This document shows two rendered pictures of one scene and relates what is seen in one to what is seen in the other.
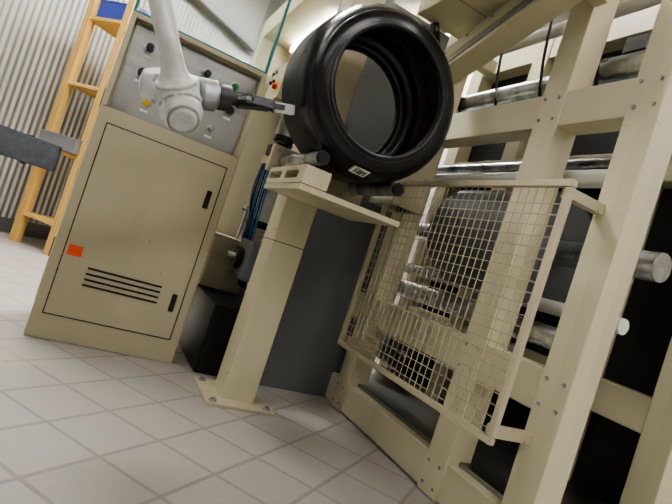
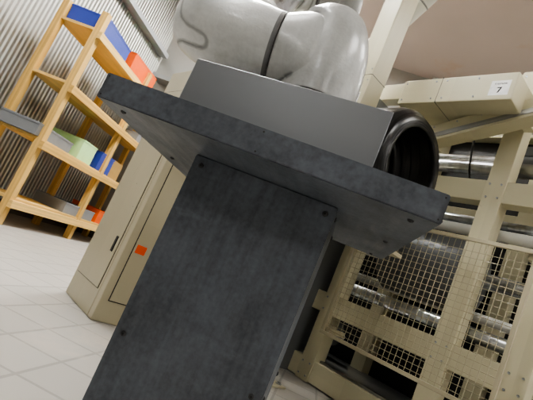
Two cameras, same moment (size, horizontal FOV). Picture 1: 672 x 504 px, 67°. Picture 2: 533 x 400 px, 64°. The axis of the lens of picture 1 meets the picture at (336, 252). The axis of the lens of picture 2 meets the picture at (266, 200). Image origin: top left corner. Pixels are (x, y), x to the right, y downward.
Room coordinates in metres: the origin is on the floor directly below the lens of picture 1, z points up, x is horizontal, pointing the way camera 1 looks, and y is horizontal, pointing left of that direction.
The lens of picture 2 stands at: (-0.12, 0.97, 0.47)
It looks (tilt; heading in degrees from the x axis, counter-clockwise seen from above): 9 degrees up; 347
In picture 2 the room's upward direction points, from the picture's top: 23 degrees clockwise
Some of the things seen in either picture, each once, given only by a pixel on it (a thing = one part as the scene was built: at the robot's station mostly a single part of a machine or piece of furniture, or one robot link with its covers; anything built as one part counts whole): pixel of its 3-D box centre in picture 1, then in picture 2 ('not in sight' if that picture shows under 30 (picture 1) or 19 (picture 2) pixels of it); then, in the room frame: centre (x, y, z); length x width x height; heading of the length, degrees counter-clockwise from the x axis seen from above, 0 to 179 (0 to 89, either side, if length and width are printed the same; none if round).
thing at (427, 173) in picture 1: (405, 174); not in sight; (2.11, -0.17, 1.05); 0.20 x 0.15 x 0.30; 26
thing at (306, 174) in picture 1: (296, 178); not in sight; (1.68, 0.20, 0.83); 0.36 x 0.09 x 0.06; 26
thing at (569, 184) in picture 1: (429, 281); (415, 298); (1.68, -0.32, 0.65); 0.90 x 0.02 x 0.70; 26
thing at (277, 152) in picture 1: (318, 176); not in sight; (1.90, 0.15, 0.90); 0.40 x 0.03 x 0.10; 116
